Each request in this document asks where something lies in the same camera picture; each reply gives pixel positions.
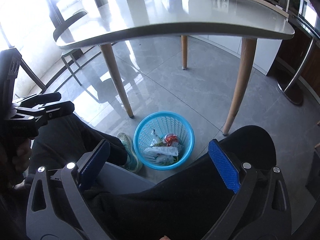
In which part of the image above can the white plastic bag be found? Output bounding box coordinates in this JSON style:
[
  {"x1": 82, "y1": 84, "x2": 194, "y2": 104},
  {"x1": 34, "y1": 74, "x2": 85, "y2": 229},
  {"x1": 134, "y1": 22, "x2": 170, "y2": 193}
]
[{"x1": 144, "y1": 146, "x2": 179, "y2": 157}]

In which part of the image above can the person's left hand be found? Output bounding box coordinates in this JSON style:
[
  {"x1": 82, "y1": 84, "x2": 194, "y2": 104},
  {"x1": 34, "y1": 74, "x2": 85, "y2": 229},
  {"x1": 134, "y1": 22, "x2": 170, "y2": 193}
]
[{"x1": 12, "y1": 138, "x2": 32, "y2": 173}]

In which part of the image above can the dark green chair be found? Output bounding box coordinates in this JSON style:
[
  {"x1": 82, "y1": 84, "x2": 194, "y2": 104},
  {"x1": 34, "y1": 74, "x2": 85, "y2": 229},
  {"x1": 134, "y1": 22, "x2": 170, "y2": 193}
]
[{"x1": 52, "y1": 8, "x2": 118, "y2": 87}]

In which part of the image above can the round white table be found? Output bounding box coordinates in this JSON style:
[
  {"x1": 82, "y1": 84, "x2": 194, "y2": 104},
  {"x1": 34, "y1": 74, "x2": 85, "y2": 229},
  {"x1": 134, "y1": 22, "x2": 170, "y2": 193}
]
[{"x1": 55, "y1": 0, "x2": 295, "y2": 136}]

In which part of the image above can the red snack wrapper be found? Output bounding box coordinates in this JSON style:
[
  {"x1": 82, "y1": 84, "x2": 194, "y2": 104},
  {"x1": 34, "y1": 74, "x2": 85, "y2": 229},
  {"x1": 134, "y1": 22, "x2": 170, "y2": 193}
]
[{"x1": 162, "y1": 133, "x2": 180, "y2": 147}]

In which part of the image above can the person's left shoe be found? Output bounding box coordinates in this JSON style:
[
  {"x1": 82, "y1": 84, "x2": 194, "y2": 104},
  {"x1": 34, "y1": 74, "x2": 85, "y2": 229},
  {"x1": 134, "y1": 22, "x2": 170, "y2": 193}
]
[{"x1": 117, "y1": 133, "x2": 143, "y2": 173}]

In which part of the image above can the blue plastic trash basket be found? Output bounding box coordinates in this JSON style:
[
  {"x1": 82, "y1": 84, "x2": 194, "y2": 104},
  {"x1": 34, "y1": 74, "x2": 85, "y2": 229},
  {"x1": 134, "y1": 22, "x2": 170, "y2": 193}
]
[{"x1": 133, "y1": 111, "x2": 195, "y2": 171}]

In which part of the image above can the green foil wrapper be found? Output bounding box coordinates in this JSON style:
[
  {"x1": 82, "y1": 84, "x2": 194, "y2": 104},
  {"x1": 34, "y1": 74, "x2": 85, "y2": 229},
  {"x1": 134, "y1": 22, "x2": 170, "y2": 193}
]
[{"x1": 150, "y1": 129, "x2": 164, "y2": 147}]

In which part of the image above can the clear plastic wrapper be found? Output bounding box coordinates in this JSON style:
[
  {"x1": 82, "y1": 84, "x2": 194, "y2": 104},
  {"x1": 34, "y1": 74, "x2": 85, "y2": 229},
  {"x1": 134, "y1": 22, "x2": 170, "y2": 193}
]
[{"x1": 155, "y1": 154, "x2": 178, "y2": 165}]

